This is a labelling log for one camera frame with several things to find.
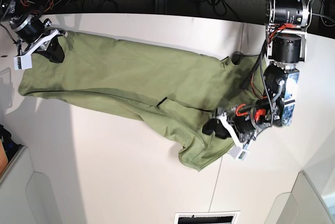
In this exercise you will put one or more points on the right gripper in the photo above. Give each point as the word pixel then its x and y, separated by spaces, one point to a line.
pixel 36 36

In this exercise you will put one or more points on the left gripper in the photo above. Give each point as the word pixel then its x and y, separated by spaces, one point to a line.
pixel 242 123

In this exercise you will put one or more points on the green t-shirt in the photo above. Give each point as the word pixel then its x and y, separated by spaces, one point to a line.
pixel 173 91

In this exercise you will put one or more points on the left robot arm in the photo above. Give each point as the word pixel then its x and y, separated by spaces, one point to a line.
pixel 285 46

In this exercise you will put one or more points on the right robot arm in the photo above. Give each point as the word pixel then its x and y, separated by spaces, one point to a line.
pixel 16 8

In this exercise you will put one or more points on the white table vent grille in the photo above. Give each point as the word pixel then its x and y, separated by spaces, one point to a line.
pixel 206 217

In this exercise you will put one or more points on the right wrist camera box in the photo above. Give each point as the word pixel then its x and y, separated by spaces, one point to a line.
pixel 23 62

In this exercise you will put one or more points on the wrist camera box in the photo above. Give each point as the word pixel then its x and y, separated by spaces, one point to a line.
pixel 239 153
pixel 23 62

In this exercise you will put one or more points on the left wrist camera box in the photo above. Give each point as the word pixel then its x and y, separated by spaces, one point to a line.
pixel 239 153

